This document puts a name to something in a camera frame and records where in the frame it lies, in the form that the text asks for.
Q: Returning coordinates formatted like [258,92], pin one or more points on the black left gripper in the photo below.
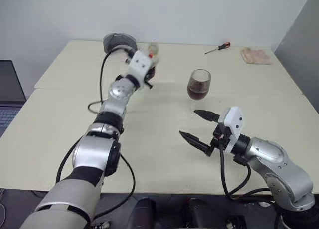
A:
[151,73]

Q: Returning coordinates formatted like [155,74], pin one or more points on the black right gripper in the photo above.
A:
[222,135]

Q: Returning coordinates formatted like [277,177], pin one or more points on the clear stemless-look wine glass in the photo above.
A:
[198,89]

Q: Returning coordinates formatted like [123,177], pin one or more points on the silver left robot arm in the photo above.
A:
[117,94]

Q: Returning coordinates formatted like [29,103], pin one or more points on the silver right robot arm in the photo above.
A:
[269,154]

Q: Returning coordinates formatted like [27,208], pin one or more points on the gray baseball cap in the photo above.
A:
[117,39]

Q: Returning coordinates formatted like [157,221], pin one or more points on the dark rounded shape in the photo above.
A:
[145,214]
[199,214]

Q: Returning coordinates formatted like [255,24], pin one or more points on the beige folded cloth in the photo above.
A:
[256,56]

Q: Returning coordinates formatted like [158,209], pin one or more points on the gray partition panel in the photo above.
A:
[301,52]

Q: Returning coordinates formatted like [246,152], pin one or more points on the dark gray laptop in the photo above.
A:
[10,82]

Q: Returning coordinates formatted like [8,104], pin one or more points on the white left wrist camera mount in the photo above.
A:
[139,64]

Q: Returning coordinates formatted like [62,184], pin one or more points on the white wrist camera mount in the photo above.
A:
[235,122]
[139,64]

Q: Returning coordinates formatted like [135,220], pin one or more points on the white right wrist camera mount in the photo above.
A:
[235,122]

